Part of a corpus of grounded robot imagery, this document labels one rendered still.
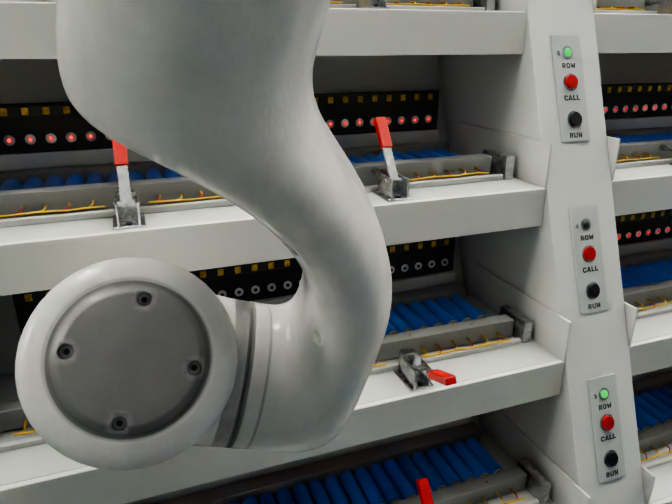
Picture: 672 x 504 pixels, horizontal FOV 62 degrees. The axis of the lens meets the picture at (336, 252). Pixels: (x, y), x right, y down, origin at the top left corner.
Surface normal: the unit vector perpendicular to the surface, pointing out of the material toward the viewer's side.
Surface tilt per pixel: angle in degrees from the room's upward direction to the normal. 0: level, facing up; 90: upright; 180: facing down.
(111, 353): 80
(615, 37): 110
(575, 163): 90
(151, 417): 86
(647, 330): 20
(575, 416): 90
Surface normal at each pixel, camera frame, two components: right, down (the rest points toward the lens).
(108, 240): 0.34, 0.33
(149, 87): -0.11, 0.57
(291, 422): 0.11, 0.40
